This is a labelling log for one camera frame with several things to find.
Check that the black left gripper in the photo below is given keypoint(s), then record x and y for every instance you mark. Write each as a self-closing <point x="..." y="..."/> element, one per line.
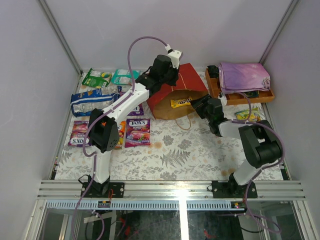
<point x="172" y="78"/>

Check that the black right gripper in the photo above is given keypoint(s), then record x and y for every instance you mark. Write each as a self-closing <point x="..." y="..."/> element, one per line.
<point x="196" y="103"/>

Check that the yellow snack packet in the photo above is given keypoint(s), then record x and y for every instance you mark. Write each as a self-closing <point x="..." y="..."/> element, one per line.
<point x="181" y="102"/>

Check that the red brown paper bag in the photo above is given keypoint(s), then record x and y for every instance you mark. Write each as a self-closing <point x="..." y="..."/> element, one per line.
<point x="188" y="85"/>

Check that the teal green snack packet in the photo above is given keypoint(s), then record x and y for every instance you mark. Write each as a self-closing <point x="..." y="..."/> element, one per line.
<point x="121" y="77"/>

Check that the red Fox's candy bag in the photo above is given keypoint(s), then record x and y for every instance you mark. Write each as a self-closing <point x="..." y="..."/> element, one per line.
<point x="137" y="132"/>

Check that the green Fox's candy bag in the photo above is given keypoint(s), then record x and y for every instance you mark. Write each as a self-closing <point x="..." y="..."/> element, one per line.
<point x="96" y="79"/>

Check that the orange Fox's candy bag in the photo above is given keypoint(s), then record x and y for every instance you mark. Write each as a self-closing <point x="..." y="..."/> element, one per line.
<point x="121" y="132"/>

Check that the blue white snack packet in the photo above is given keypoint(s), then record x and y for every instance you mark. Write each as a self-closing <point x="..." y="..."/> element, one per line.
<point x="82" y="104"/>

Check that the purple Fox's candy bag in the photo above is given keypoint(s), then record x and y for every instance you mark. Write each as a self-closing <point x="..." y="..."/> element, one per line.
<point x="78" y="132"/>

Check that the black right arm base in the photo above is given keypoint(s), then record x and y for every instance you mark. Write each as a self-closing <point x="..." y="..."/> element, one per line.
<point x="230" y="189"/>

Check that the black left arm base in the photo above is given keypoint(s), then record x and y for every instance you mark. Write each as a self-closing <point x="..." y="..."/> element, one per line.
<point x="92" y="189"/>

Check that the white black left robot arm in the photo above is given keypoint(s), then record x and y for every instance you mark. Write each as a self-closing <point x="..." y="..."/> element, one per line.
<point x="103" y="124"/>

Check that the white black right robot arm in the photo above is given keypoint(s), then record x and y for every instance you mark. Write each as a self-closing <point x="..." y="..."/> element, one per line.
<point x="262" y="146"/>

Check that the orange wooden compartment tray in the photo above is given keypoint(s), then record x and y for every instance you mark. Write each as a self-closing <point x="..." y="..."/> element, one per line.
<point x="235" y="98"/>

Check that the dark packet in tray corner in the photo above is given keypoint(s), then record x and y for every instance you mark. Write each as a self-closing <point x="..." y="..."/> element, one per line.
<point x="213" y="71"/>

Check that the purple princess print cloth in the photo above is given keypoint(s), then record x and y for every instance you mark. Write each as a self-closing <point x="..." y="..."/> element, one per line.
<point x="243" y="77"/>

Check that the dark green gold packet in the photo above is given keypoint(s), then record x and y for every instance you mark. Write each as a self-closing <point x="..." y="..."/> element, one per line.
<point x="252" y="94"/>

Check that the blue grey cable duct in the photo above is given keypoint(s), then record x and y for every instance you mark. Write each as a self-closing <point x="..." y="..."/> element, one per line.
<point x="156" y="205"/>

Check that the aluminium front rail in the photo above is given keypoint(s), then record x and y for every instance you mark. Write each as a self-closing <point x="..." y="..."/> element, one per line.
<point x="266" y="190"/>

